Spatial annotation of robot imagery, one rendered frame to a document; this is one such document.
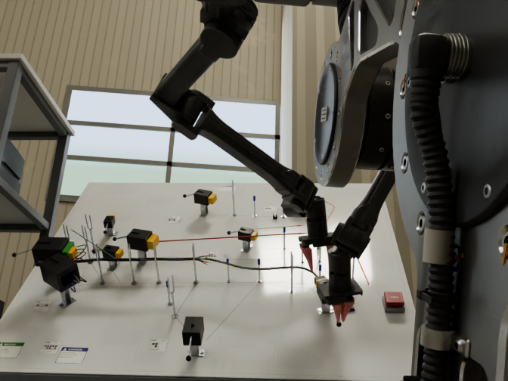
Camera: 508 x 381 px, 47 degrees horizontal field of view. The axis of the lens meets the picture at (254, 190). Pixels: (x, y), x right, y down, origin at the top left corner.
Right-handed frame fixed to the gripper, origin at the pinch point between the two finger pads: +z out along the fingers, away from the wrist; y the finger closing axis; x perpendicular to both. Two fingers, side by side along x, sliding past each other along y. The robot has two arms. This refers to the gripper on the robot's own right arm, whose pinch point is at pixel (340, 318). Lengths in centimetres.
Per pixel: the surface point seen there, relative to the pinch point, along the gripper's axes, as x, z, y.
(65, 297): -32, 0, 74
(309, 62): -274, -30, -67
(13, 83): -68, -59, 84
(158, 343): -9.0, 5.1, 47.8
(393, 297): -9.3, 2.0, -18.6
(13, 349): -15, 4, 86
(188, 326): -1.2, -3.5, 39.4
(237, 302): -20.9, 3.2, 24.4
